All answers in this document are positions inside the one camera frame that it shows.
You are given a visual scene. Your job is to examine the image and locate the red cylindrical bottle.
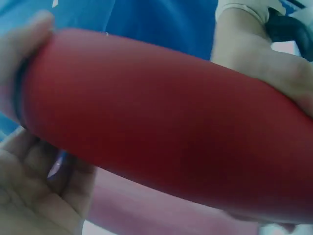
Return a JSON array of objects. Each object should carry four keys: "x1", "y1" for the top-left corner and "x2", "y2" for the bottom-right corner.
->
[{"x1": 15, "y1": 28, "x2": 313, "y2": 225}]

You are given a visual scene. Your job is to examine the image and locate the person's left hand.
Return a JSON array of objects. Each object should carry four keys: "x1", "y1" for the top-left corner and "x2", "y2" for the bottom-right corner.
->
[{"x1": 0, "y1": 10, "x2": 96, "y2": 235}]

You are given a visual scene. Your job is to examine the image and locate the person's right forearm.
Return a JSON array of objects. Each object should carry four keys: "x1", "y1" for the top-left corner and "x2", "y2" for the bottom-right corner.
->
[{"x1": 215, "y1": 0, "x2": 289, "y2": 25}]

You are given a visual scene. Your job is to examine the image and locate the black wrist band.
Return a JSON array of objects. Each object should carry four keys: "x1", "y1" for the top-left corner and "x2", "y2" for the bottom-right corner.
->
[{"x1": 265, "y1": 6, "x2": 312, "y2": 58}]

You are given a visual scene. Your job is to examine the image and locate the person's right hand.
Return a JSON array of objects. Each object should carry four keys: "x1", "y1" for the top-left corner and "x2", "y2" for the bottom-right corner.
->
[{"x1": 210, "y1": 21, "x2": 313, "y2": 226}]

